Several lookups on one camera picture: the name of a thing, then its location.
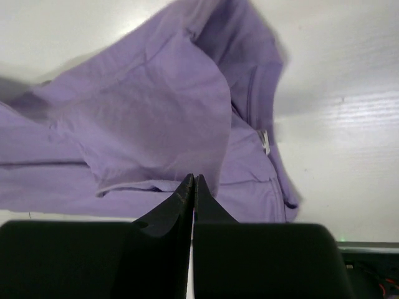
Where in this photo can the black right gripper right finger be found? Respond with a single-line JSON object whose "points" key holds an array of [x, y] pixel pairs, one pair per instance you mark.
{"points": [[240, 260]]}

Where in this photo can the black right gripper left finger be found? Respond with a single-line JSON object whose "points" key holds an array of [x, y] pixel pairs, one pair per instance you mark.
{"points": [[146, 258]]}

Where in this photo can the lavender t shirt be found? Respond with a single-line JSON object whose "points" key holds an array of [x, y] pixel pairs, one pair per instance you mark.
{"points": [[191, 90]]}

